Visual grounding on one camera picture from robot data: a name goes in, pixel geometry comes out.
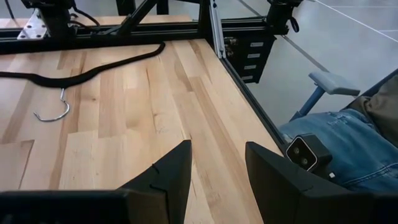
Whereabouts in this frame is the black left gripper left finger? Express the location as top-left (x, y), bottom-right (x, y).
top-left (0, 139), bottom-right (193, 224)

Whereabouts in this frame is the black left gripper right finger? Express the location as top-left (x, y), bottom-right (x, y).
top-left (244, 141), bottom-right (398, 224)

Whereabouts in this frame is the person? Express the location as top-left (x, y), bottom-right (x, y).
top-left (279, 74), bottom-right (398, 193)

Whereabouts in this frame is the grey chair armrest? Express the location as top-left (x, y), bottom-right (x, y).
top-left (289, 67), bottom-right (398, 123)

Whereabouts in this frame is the silver metal hook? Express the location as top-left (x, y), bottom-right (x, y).
top-left (33, 88), bottom-right (71, 123)

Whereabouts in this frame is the black control box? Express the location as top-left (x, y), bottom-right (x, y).
top-left (223, 32), bottom-right (277, 85)

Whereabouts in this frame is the silver mounting plate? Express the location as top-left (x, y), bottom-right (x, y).
top-left (16, 8), bottom-right (48, 41)

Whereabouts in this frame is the black depth camera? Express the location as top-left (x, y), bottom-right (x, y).
top-left (285, 133), bottom-right (336, 182)

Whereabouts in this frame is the black aluminium frame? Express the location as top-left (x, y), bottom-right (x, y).
top-left (0, 0), bottom-right (289, 154)

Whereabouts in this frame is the silver aluminium post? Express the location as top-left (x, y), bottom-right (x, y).
top-left (208, 0), bottom-right (228, 60)

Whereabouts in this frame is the black arm base cable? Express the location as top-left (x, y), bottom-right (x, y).
top-left (68, 5), bottom-right (101, 32)

